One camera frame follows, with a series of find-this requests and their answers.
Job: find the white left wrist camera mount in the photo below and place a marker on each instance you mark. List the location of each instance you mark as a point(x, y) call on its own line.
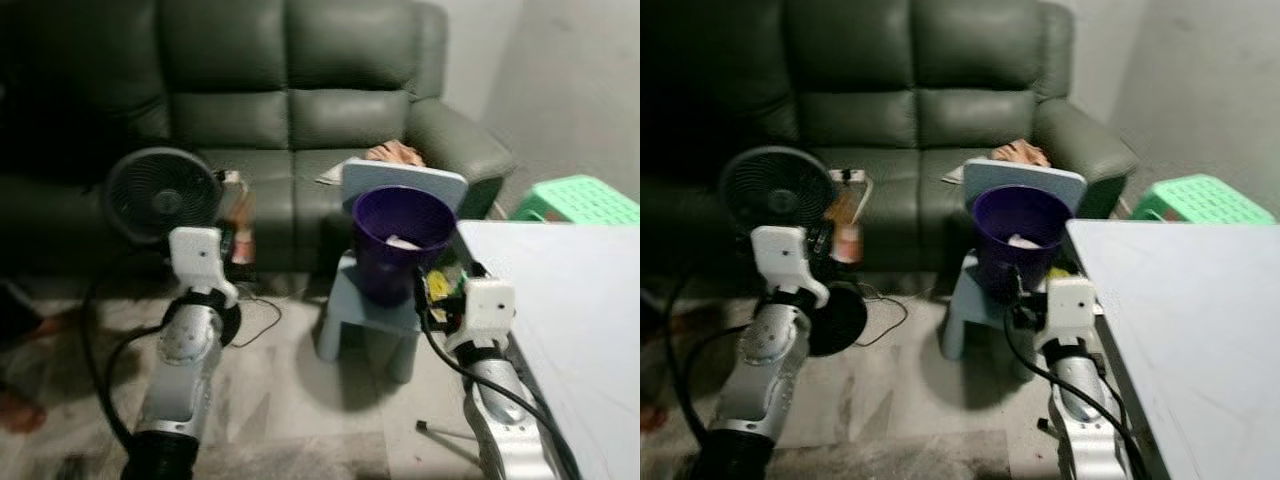
point(785, 260)
point(200, 260)

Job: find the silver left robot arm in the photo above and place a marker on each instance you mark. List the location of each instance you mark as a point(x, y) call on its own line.
point(765, 350)
point(185, 350)

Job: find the green plastic stool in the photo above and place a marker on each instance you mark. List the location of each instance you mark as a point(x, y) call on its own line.
point(1200, 200)
point(580, 200)

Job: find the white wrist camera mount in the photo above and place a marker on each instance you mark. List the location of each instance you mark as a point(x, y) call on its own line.
point(200, 260)
point(1068, 310)
point(785, 260)
point(485, 310)

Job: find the light blue plastic chair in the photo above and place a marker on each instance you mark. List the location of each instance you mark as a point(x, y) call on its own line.
point(400, 180)
point(1030, 180)

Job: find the purple plastic rubbish bin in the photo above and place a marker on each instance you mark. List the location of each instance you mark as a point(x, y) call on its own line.
point(385, 260)
point(1000, 255)

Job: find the orange bottle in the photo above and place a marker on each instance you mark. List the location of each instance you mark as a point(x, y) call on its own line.
point(850, 240)
point(243, 215)

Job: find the dark green leather sofa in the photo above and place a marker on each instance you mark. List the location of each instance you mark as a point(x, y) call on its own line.
point(880, 60)
point(250, 60)

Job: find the white power strip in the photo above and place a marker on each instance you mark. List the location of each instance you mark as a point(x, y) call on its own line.
point(230, 177)
point(852, 176)

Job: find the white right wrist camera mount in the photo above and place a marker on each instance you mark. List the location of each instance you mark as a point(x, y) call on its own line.
point(485, 310)
point(1068, 310)

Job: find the white paper sheet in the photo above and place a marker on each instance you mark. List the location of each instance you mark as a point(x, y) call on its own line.
point(332, 175)
point(955, 176)

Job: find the orange striped plush item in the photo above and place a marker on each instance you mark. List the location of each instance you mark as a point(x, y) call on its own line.
point(1020, 152)
point(395, 153)

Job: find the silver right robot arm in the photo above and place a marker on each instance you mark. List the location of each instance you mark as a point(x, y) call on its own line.
point(500, 400)
point(1075, 390)

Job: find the white crumpled trash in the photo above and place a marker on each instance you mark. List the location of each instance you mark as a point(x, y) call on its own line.
point(1022, 241)
point(403, 242)

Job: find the black floor fan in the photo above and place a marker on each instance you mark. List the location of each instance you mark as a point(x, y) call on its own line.
point(160, 195)
point(775, 190)

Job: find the person's bare foot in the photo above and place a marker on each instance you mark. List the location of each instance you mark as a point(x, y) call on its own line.
point(652, 415)
point(18, 410)

